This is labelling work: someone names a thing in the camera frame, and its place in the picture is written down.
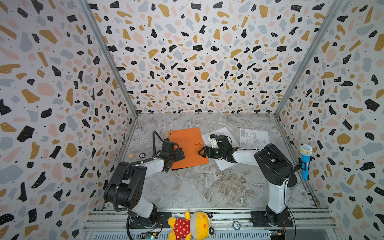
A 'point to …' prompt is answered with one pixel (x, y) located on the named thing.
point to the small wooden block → (131, 155)
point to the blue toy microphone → (306, 151)
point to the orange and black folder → (190, 140)
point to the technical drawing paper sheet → (251, 139)
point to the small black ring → (142, 157)
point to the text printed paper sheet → (223, 164)
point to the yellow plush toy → (196, 226)
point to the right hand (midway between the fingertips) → (199, 151)
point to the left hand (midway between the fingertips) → (179, 152)
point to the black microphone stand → (293, 179)
